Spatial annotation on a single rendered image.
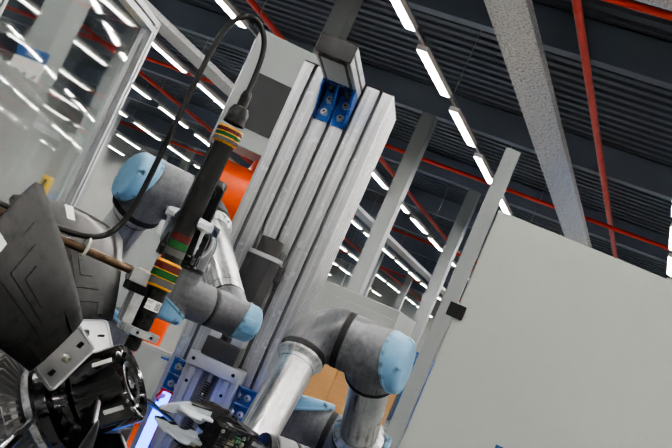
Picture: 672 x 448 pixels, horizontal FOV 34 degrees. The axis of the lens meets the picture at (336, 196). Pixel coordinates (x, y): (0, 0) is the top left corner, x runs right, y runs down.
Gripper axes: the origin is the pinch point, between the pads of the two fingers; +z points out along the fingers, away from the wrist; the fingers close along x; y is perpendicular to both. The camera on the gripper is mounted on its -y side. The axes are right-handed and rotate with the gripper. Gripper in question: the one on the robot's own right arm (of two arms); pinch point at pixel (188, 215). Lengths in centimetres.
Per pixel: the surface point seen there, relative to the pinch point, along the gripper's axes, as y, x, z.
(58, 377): 29.7, 6.0, 14.0
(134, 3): -54, 50, -118
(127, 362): 24.4, -1.6, 7.9
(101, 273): 14.0, 9.4, -4.1
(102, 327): 21.5, 4.9, 1.8
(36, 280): 17.9, 12.5, 25.1
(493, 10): -301, -85, -709
